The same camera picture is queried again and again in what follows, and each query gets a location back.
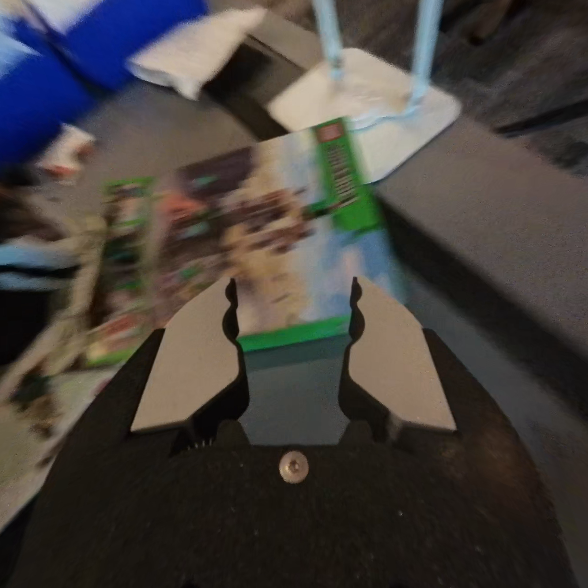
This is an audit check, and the white paper bag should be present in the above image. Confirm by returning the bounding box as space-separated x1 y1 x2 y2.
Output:
127 8 269 100

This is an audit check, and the white plastic parts bag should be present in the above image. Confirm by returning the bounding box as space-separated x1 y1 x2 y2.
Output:
35 124 97 182

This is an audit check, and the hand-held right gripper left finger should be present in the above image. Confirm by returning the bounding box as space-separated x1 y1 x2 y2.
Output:
131 279 247 434

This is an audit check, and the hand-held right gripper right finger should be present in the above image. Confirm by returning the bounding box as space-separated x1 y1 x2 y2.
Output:
340 276 457 432

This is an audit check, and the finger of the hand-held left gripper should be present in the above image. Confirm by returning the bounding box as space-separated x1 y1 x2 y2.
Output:
0 239 92 293

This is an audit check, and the green toy brick box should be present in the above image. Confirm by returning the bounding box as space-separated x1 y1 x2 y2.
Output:
0 118 405 488

